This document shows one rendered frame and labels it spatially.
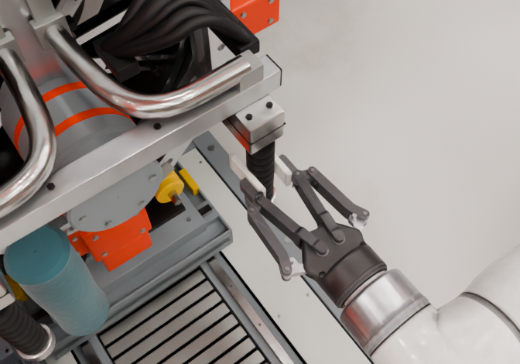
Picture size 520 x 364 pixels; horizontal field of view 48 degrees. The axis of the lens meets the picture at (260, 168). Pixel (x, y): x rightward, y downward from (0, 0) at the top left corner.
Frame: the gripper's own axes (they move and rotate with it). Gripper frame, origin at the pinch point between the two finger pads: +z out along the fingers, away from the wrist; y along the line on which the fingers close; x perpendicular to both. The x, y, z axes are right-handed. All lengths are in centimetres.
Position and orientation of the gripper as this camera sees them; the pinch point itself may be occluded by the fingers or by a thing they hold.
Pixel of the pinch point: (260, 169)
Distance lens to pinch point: 75.5
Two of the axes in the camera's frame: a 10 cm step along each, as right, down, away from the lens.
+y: 8.0, -5.1, 3.1
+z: -6.0, -6.8, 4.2
